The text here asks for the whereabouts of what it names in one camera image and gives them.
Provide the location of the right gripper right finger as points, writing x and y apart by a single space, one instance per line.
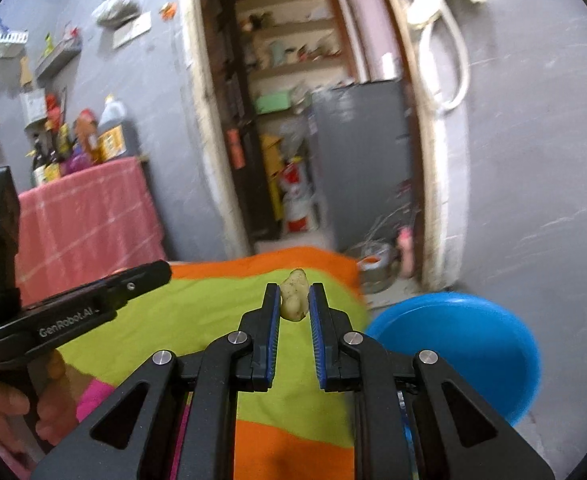
414 416

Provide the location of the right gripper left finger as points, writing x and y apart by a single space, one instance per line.
175 416

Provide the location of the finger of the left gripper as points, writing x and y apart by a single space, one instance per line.
57 320

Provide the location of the yellowish food scrap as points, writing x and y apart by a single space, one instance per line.
294 292

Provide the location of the person's left hand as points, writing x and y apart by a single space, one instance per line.
56 406

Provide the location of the dark sauce bottle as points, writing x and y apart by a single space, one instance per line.
39 163

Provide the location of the colourful patchwork table cloth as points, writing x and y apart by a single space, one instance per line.
294 430

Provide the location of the purple bottle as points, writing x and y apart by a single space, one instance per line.
78 161

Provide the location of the blue plastic bucket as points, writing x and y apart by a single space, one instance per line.
492 349

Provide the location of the pink checked cloth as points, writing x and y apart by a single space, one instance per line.
86 226

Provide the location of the large soy sauce jug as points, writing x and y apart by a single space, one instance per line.
117 134

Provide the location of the steel pot on floor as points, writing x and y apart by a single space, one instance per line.
376 263

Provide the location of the pink bottle on floor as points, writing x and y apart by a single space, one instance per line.
405 245

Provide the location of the yellow bag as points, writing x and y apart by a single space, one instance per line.
274 166

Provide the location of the hanging plastic bag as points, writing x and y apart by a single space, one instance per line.
113 14

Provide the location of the grey refrigerator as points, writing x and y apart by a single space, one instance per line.
362 160

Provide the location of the green plastic box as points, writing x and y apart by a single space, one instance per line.
273 102

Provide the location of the wooden shelf unit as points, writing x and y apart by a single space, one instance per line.
295 45

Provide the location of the white wall rack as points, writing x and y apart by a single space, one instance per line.
12 41

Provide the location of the grey wall shelf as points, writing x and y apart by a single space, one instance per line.
53 63

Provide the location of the white wall socket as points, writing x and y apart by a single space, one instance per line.
132 30

